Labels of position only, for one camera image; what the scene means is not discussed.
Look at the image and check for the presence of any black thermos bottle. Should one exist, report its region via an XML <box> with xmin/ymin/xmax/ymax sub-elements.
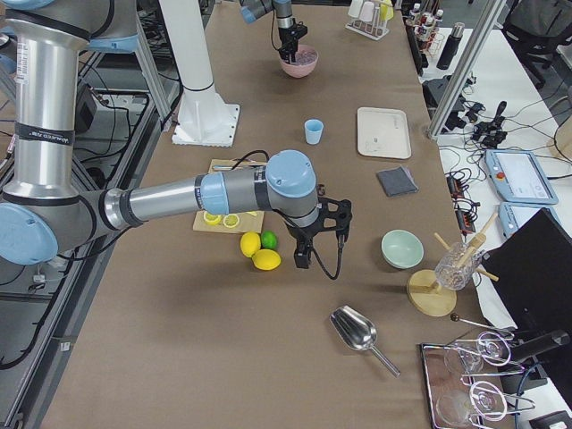
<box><xmin>436</xmin><ymin>22</ymin><xmax>465</xmax><ymax>70</ymax></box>

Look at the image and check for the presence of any light blue plastic cup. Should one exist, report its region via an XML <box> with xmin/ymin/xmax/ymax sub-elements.
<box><xmin>304</xmin><ymin>118</ymin><xmax>324</xmax><ymax>145</ymax></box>

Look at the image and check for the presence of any aluminium frame post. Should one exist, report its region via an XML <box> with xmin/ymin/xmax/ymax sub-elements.
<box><xmin>427</xmin><ymin>0</ymin><xmax>506</xmax><ymax>140</ymax></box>

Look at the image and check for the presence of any metal tray with glasses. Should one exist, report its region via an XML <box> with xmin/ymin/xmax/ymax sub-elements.
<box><xmin>420</xmin><ymin>331</ymin><xmax>535</xmax><ymax>428</ymax></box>

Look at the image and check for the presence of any yellow lemon front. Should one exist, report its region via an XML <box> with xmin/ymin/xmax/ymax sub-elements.
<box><xmin>252</xmin><ymin>248</ymin><xmax>282</xmax><ymax>271</ymax></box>

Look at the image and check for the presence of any pink bowl of ice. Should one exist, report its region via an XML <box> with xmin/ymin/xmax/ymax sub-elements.
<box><xmin>280</xmin><ymin>45</ymin><xmax>319</xmax><ymax>79</ymax></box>

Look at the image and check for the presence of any yellow lemon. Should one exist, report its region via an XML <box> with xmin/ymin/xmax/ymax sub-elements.
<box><xmin>240</xmin><ymin>231</ymin><xmax>262</xmax><ymax>258</ymax></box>
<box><xmin>252</xmin><ymin>248</ymin><xmax>282</xmax><ymax>271</ymax></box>

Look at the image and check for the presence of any blue teach pendant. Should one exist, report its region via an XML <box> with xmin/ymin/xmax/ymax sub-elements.
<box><xmin>498</xmin><ymin>202</ymin><xmax>559</xmax><ymax>239</ymax></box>
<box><xmin>484</xmin><ymin>149</ymin><xmax>559</xmax><ymax>206</ymax></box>

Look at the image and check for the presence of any yellow lemon back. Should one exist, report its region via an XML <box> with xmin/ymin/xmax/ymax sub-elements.
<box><xmin>240</xmin><ymin>231</ymin><xmax>262</xmax><ymax>258</ymax></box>

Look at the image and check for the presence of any wooden cup tree stand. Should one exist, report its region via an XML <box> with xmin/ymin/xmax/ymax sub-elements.
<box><xmin>407</xmin><ymin>213</ymin><xmax>499</xmax><ymax>316</ymax></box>

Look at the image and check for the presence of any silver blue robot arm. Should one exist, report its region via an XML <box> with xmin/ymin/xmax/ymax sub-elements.
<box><xmin>240</xmin><ymin>0</ymin><xmax>307</xmax><ymax>63</ymax></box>
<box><xmin>1</xmin><ymin>1</ymin><xmax>352</xmax><ymax>268</ymax></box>

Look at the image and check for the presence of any green lime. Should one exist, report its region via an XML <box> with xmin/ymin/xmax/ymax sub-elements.
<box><xmin>260</xmin><ymin>231</ymin><xmax>278</xmax><ymax>249</ymax></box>

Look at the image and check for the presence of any wooden cutting board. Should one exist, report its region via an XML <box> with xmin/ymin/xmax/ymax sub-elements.
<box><xmin>192</xmin><ymin>158</ymin><xmax>265</xmax><ymax>234</ymax></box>

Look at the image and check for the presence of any mint green bowl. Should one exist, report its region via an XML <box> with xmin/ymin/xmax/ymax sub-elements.
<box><xmin>381</xmin><ymin>230</ymin><xmax>425</xmax><ymax>269</ymax></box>

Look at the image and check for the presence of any metal knife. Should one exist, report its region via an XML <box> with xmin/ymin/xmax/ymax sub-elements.
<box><xmin>210</xmin><ymin>164</ymin><xmax>265</xmax><ymax>172</ymax></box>

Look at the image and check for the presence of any lemon slice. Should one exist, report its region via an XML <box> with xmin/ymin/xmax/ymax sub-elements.
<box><xmin>203</xmin><ymin>211</ymin><xmax>223</xmax><ymax>226</ymax></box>

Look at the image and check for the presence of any clear textured glass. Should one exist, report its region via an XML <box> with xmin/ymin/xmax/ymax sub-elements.
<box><xmin>434</xmin><ymin>242</ymin><xmax>483</xmax><ymax>290</ymax></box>

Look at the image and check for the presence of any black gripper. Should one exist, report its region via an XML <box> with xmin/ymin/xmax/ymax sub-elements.
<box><xmin>285</xmin><ymin>197</ymin><xmax>352</xmax><ymax>269</ymax></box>
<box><xmin>278</xmin><ymin>22</ymin><xmax>307</xmax><ymax>64</ymax></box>

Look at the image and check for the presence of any metal ice scoop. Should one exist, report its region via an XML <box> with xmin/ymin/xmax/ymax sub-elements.
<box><xmin>330</xmin><ymin>305</ymin><xmax>400</xmax><ymax>377</ymax></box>

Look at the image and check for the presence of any white cup rack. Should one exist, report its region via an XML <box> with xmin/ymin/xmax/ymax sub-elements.
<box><xmin>345</xmin><ymin>0</ymin><xmax>394</xmax><ymax>41</ymax></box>

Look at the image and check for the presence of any copper wire bottle rack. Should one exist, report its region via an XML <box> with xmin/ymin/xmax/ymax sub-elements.
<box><xmin>405</xmin><ymin>1</ymin><xmax>443</xmax><ymax>56</ymax></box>

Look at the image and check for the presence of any grey folded cloth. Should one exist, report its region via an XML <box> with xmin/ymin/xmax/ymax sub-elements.
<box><xmin>376</xmin><ymin>165</ymin><xmax>418</xmax><ymax>197</ymax></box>

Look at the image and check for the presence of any black monitor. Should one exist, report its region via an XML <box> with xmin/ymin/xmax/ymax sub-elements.
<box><xmin>484</xmin><ymin>208</ymin><xmax>571</xmax><ymax>332</ymax></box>

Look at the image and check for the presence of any blue teach pendant upper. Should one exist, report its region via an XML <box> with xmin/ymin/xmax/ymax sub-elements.
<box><xmin>484</xmin><ymin>149</ymin><xmax>559</xmax><ymax>206</ymax></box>

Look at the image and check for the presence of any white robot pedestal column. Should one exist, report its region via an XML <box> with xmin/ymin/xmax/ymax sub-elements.
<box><xmin>160</xmin><ymin>0</ymin><xmax>240</xmax><ymax>147</ymax></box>

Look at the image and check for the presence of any beige rabbit serving tray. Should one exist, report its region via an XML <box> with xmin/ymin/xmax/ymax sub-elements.
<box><xmin>357</xmin><ymin>107</ymin><xmax>412</xmax><ymax>160</ymax></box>

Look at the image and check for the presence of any blue teach pendant lower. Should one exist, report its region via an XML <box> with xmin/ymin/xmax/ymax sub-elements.
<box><xmin>498</xmin><ymin>202</ymin><xmax>559</xmax><ymax>239</ymax></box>

